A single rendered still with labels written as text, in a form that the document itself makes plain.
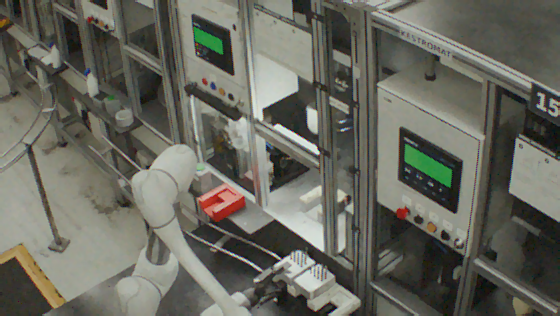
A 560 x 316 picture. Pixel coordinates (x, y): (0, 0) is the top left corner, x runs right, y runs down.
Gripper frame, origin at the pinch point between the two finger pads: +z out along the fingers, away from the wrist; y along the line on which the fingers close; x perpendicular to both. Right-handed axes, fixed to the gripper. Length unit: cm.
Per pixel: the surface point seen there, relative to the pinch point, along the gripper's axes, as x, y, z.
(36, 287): 162, -86, -70
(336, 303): -23.0, -4.4, 5.2
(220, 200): 51, 3, 8
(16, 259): 194, -85, -70
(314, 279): -12.0, 2.2, 4.4
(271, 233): 54, -36, 34
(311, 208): 21.0, 0.5, 32.5
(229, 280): 31.7, -22.0, -7.0
